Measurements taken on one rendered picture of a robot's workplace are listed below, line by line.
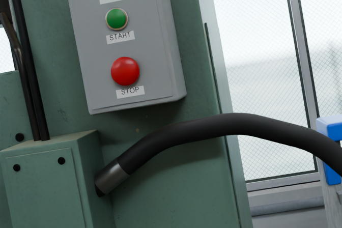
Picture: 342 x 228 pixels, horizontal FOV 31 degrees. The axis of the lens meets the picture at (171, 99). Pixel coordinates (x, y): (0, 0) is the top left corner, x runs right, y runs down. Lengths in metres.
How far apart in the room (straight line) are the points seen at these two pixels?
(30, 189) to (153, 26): 0.21
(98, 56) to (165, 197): 0.18
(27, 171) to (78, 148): 0.06
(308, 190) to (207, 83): 1.57
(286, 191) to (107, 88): 1.63
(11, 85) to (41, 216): 0.20
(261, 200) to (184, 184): 1.53
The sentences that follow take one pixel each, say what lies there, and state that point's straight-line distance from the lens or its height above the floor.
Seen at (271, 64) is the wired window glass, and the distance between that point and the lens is 2.26.
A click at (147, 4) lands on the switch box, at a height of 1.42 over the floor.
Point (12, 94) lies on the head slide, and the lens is 0.81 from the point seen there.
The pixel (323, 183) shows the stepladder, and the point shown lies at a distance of 1.58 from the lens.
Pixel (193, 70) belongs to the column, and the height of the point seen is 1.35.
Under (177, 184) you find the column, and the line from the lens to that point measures 0.72.
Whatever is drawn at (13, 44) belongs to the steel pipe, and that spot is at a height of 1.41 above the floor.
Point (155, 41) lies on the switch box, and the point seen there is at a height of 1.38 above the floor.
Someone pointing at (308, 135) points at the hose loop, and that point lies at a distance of 0.67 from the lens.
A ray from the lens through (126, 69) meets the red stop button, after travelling 0.64.
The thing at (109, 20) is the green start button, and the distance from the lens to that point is 0.65.
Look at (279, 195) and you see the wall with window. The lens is 2.24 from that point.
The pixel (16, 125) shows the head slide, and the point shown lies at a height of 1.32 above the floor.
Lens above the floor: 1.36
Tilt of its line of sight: 3 degrees down
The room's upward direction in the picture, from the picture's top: 10 degrees counter-clockwise
